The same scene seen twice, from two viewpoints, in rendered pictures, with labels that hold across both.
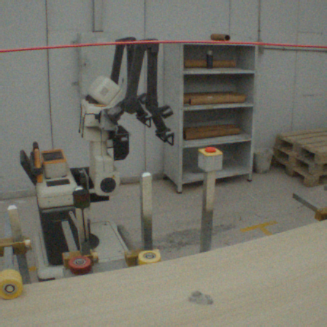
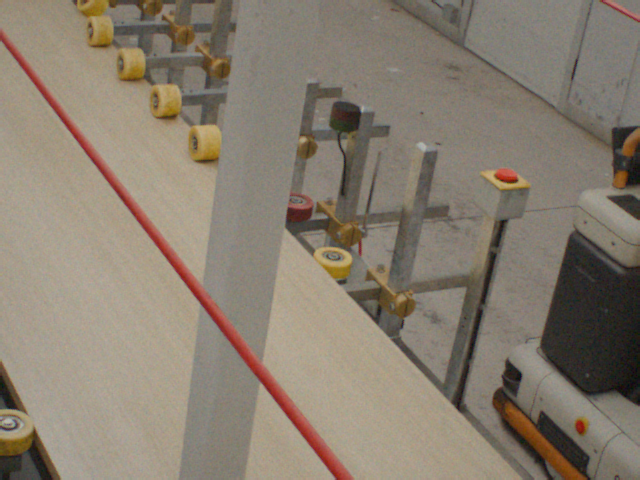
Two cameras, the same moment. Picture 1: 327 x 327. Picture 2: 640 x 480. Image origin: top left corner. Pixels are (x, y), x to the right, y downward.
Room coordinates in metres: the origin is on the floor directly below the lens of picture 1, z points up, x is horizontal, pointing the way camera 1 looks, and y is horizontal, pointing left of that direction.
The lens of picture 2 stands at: (0.72, -2.27, 2.16)
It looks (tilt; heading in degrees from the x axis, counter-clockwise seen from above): 27 degrees down; 79
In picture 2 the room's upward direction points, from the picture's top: 10 degrees clockwise
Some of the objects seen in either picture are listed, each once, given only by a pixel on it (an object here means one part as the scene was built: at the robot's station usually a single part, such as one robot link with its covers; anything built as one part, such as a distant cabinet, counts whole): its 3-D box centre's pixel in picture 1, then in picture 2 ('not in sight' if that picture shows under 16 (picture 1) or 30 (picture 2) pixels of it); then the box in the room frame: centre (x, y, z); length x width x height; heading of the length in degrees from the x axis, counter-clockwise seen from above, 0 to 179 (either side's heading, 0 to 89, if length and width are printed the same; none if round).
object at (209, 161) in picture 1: (209, 160); (501, 196); (1.45, -0.16, 1.18); 0.07 x 0.07 x 0.08; 21
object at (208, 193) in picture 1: (207, 219); (473, 314); (1.45, -0.17, 0.93); 0.05 x 0.05 x 0.45; 21
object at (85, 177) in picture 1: (95, 182); not in sight; (2.42, 0.47, 0.68); 0.28 x 0.27 x 0.25; 21
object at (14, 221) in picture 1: (22, 261); (295, 169); (1.17, 0.54, 0.87); 0.04 x 0.04 x 0.48; 21
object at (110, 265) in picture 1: (94, 272); (351, 269); (1.30, 0.29, 0.75); 0.26 x 0.01 x 0.10; 111
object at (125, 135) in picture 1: (114, 137); not in sight; (2.41, 0.33, 0.99); 0.28 x 0.16 x 0.22; 21
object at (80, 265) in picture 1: (81, 273); (292, 220); (1.15, 0.31, 0.85); 0.08 x 0.08 x 0.11
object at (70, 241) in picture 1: (72, 248); (367, 217); (1.33, 0.38, 0.84); 0.43 x 0.03 x 0.04; 21
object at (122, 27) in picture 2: not in sight; (181, 26); (0.90, 1.29, 0.95); 0.50 x 0.04 x 0.04; 21
